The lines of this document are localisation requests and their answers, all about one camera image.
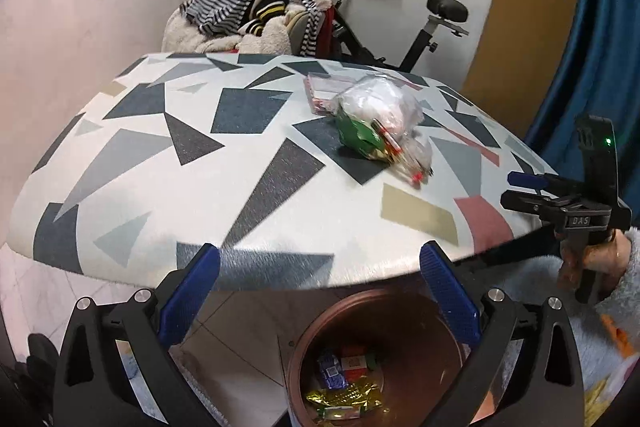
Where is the gold foil wrapper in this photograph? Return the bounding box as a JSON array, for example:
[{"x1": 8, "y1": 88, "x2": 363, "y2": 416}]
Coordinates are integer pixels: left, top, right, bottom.
[{"x1": 305, "y1": 378, "x2": 383, "y2": 421}]

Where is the fluffy white sleeve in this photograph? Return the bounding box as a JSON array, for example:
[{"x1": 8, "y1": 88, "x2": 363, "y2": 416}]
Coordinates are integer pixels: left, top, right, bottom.
[{"x1": 499, "y1": 231, "x2": 640, "y2": 427}]

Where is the blue cardboard box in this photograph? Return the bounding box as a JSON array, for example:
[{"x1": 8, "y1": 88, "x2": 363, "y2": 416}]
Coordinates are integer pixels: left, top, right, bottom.
[{"x1": 318, "y1": 355, "x2": 348, "y2": 390}]

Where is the small clear plastic bag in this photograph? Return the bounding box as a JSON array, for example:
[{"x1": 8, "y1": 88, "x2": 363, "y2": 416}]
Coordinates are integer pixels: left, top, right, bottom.
[{"x1": 394, "y1": 135, "x2": 433, "y2": 187}]

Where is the cream fleece garment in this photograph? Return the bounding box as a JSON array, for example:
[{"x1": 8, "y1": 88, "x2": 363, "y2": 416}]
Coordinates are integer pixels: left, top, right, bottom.
[{"x1": 160, "y1": 0, "x2": 309, "y2": 55}]

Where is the brown round trash bin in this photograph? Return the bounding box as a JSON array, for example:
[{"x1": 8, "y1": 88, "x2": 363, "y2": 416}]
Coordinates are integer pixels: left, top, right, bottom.
[{"x1": 285, "y1": 289, "x2": 465, "y2": 426}]

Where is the grey chair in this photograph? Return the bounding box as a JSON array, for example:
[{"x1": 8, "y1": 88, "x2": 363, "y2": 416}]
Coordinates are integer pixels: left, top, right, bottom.
[{"x1": 285, "y1": 11, "x2": 309, "y2": 56}]

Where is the large white plastic bag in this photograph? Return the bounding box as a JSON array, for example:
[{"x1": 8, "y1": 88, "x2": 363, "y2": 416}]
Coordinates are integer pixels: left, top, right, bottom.
[{"x1": 330, "y1": 74, "x2": 423, "y2": 138}]

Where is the green snack wrapper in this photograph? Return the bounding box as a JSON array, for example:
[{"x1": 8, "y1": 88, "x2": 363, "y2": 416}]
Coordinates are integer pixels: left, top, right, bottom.
[{"x1": 335, "y1": 106, "x2": 392, "y2": 162}]

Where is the person's right hand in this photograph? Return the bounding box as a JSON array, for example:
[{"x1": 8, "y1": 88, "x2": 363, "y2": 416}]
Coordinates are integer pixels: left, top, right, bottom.
[{"x1": 555, "y1": 230, "x2": 631, "y2": 291}]

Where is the red snack packet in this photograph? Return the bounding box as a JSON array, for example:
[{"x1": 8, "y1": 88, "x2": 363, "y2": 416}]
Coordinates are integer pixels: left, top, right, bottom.
[{"x1": 371, "y1": 119, "x2": 402, "y2": 156}]

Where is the clear blister card package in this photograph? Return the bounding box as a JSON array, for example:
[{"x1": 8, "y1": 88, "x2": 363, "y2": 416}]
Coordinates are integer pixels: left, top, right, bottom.
[{"x1": 304, "y1": 74, "x2": 358, "y2": 116}]

